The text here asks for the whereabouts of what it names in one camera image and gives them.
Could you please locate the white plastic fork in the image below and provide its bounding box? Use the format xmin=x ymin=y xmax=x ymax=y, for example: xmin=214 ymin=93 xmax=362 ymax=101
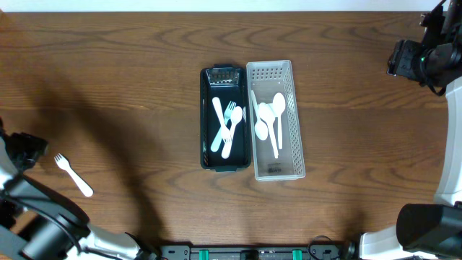
xmin=212 ymin=97 xmax=232 ymax=143
xmin=54 ymin=154 xmax=94 ymax=197

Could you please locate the mint green plastic utensil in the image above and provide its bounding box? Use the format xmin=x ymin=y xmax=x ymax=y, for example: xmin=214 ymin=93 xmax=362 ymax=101
xmin=211 ymin=101 xmax=236 ymax=152

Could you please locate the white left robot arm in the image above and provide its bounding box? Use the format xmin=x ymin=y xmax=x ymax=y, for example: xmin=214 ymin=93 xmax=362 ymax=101
xmin=1 ymin=131 xmax=162 ymax=259

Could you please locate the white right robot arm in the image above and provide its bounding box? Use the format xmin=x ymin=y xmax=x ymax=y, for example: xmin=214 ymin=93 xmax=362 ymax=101
xmin=358 ymin=40 xmax=461 ymax=259

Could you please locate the clear perforated plastic basket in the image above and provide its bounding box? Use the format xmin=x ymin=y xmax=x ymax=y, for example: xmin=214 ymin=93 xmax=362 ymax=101
xmin=246 ymin=60 xmax=305 ymax=181

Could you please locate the dark green plastic tray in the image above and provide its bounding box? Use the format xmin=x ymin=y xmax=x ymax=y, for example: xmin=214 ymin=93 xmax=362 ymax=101
xmin=200 ymin=64 xmax=251 ymax=172

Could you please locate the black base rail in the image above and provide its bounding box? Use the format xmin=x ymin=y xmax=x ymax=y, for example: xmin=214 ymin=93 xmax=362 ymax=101
xmin=158 ymin=241 xmax=359 ymax=260

